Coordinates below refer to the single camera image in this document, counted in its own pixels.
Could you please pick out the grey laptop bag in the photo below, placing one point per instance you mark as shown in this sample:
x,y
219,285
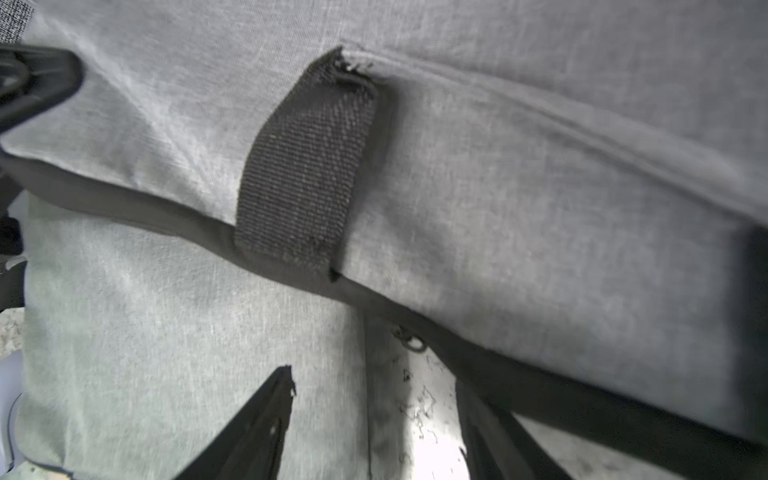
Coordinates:
x,y
138,349
561,204

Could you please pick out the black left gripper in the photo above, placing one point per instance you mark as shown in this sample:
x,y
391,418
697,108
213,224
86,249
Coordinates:
x,y
35,79

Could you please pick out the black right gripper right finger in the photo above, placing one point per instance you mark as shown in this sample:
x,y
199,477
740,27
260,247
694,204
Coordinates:
x,y
496,444

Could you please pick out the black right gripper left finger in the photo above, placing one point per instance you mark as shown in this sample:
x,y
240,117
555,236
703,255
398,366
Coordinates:
x,y
251,445

